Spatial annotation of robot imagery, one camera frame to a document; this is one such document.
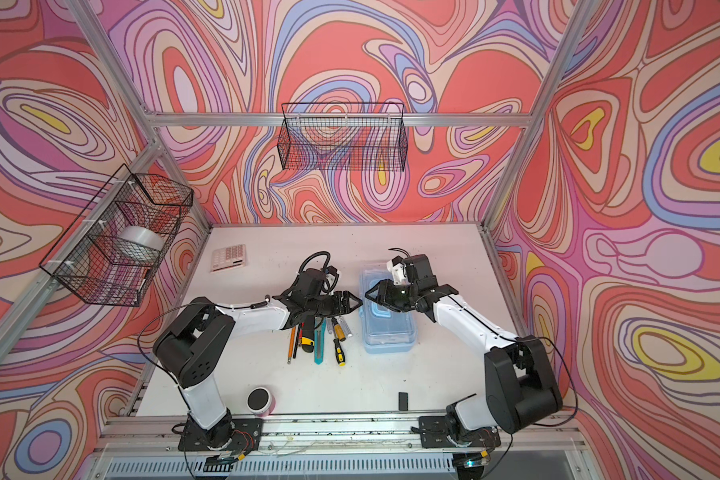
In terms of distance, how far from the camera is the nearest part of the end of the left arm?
2.39ft

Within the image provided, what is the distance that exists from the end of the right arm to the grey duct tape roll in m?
0.57

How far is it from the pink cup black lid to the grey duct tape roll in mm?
421

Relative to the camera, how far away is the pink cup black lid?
75 cm

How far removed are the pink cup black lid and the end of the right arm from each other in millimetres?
387

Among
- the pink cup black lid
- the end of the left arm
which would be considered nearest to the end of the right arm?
the end of the left arm

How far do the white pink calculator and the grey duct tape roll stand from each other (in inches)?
12.0

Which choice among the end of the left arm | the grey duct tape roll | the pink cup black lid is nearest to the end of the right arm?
the end of the left arm

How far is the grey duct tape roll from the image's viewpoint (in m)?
0.72

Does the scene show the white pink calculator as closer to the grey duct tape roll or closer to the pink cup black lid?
the grey duct tape roll

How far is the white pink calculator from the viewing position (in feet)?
3.49
